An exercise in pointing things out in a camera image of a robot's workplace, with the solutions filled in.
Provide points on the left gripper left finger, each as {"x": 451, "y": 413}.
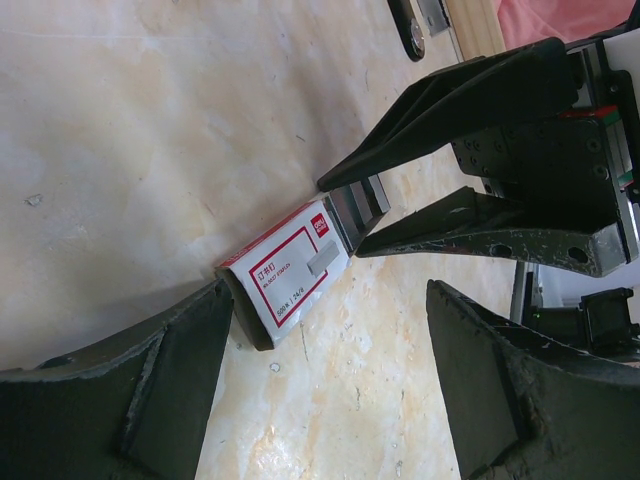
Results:
{"x": 134, "y": 405}

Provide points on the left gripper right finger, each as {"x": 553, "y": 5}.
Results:
{"x": 521, "y": 405}

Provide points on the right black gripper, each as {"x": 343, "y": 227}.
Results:
{"x": 574, "y": 177}

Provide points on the grey staple box tray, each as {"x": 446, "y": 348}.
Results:
{"x": 356, "y": 209}

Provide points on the red staple box sleeve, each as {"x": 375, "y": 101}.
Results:
{"x": 277, "y": 278}

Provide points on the wooden tray box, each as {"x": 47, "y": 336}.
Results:
{"x": 476, "y": 27}

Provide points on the pink cloth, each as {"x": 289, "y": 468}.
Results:
{"x": 527, "y": 21}

